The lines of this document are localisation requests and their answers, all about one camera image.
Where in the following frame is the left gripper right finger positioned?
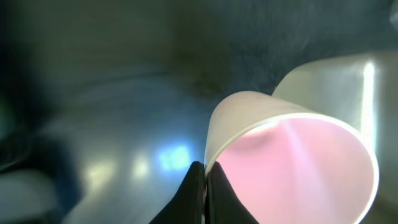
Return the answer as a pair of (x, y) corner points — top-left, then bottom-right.
(205, 161), (261, 224)

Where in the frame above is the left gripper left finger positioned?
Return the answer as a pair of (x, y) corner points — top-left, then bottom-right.
(149, 161), (206, 224)

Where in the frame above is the pink cup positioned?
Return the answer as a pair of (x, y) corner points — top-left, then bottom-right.
(203, 90), (380, 224)

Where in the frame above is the steel sink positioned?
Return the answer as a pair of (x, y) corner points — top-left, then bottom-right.
(272, 51), (398, 224)

